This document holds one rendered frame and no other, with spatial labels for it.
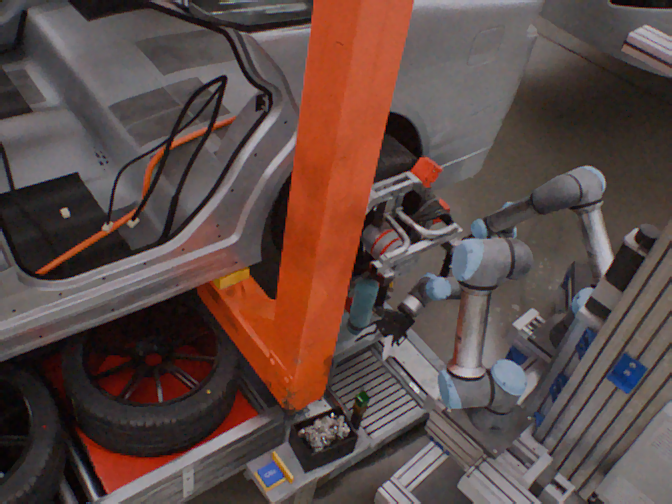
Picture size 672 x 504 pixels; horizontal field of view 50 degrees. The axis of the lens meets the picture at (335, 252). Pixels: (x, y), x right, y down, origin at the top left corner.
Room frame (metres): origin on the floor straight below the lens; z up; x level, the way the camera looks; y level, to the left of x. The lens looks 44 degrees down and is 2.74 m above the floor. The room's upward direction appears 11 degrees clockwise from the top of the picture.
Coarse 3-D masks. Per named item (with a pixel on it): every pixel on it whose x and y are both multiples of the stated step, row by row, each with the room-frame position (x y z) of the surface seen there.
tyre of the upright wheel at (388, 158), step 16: (384, 144) 2.26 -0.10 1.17; (400, 144) 2.39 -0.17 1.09; (384, 160) 2.15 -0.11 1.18; (400, 160) 2.19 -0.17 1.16; (416, 160) 2.26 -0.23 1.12; (384, 176) 2.14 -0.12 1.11; (288, 192) 2.06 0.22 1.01; (272, 208) 2.07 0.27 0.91; (416, 208) 2.31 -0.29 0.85; (272, 224) 2.05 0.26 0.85; (272, 240) 2.06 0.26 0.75
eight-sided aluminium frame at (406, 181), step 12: (384, 180) 2.11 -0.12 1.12; (396, 180) 2.13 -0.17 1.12; (408, 180) 2.14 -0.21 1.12; (372, 192) 2.02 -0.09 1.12; (384, 192) 2.04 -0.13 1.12; (396, 192) 2.08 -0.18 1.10; (420, 192) 2.17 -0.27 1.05; (432, 192) 2.22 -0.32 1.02; (372, 204) 1.99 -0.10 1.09; (420, 204) 2.27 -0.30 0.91; (420, 240) 2.23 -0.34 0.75; (360, 276) 2.09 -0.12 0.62; (372, 276) 2.13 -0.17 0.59
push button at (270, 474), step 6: (270, 462) 1.26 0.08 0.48; (264, 468) 1.23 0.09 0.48; (270, 468) 1.23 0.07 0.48; (276, 468) 1.24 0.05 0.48; (258, 474) 1.21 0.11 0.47; (264, 474) 1.21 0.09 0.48; (270, 474) 1.21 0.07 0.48; (276, 474) 1.22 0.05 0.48; (282, 474) 1.22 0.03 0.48; (264, 480) 1.19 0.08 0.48; (270, 480) 1.19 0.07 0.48; (276, 480) 1.20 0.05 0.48
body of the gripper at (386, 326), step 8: (400, 304) 1.69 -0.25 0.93; (400, 312) 1.67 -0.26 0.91; (408, 312) 1.66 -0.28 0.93; (384, 320) 1.64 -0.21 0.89; (392, 320) 1.63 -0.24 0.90; (408, 320) 1.66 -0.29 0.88; (384, 328) 1.60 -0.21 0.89; (392, 328) 1.60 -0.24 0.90; (400, 328) 1.61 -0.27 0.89; (408, 328) 1.65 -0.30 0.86; (384, 336) 1.62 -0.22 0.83; (400, 336) 1.62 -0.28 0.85; (400, 344) 1.59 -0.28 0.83
